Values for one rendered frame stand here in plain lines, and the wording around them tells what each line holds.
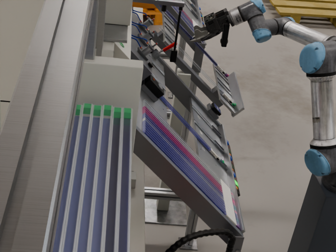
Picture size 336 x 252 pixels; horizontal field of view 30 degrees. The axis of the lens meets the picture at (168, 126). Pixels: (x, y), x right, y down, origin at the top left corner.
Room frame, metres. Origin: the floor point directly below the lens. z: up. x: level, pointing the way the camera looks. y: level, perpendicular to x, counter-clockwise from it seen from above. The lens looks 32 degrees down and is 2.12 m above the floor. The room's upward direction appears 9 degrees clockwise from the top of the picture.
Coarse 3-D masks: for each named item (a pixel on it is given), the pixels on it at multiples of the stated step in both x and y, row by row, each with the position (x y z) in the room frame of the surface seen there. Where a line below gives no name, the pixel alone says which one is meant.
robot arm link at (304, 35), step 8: (280, 24) 2.64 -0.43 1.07; (288, 24) 2.62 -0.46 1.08; (296, 24) 2.60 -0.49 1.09; (280, 32) 2.63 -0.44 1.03; (288, 32) 2.59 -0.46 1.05; (296, 32) 2.55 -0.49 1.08; (304, 32) 2.52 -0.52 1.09; (312, 32) 2.50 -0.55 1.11; (320, 32) 2.50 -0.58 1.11; (296, 40) 2.55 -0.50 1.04; (304, 40) 2.50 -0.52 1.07; (312, 40) 2.47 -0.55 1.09; (320, 40) 2.44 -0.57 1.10
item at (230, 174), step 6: (222, 126) 2.25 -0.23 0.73; (222, 132) 2.20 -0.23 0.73; (222, 138) 2.16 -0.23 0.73; (222, 144) 2.12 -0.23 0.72; (228, 156) 2.03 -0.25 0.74; (228, 162) 1.99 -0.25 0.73; (228, 168) 1.96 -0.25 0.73; (228, 174) 1.93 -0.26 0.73; (228, 180) 1.89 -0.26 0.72; (234, 180) 1.89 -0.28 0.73; (234, 186) 1.84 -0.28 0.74; (234, 192) 1.81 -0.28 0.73; (234, 198) 1.78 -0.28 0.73; (240, 210) 1.72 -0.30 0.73; (240, 216) 1.68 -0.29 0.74; (240, 222) 1.65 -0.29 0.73; (240, 228) 1.62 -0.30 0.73
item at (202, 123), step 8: (192, 104) 2.18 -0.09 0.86; (192, 112) 2.12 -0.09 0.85; (200, 112) 2.20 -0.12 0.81; (192, 120) 2.07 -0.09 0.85; (200, 120) 2.13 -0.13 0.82; (208, 120) 2.22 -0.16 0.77; (200, 128) 2.05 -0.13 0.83; (208, 128) 2.14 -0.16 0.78; (216, 128) 2.23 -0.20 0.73; (200, 136) 1.99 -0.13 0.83; (208, 136) 2.07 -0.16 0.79; (216, 136) 2.16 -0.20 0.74; (200, 144) 1.93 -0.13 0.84; (208, 144) 2.00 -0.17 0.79; (216, 144) 2.06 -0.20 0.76; (200, 152) 1.87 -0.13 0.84; (208, 152) 1.94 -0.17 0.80; (216, 152) 2.01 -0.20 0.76; (208, 160) 1.88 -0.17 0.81; (216, 160) 1.95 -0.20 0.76; (216, 168) 1.89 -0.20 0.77; (224, 168) 1.95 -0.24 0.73; (224, 176) 1.90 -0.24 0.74
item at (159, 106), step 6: (156, 60) 2.21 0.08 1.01; (156, 66) 2.16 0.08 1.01; (162, 66) 2.22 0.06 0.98; (156, 72) 2.10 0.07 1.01; (162, 72) 2.16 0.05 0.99; (156, 78) 2.05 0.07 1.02; (162, 78) 2.11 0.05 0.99; (162, 84) 2.05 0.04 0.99; (144, 96) 1.82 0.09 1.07; (150, 102) 1.83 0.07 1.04; (156, 102) 1.87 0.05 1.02; (162, 102) 1.92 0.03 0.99; (138, 108) 1.70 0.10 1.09; (156, 108) 1.83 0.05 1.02; (162, 108) 1.88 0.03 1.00; (138, 114) 1.67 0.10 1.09; (162, 114) 1.84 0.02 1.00; (138, 120) 1.63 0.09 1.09; (138, 126) 1.60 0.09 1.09
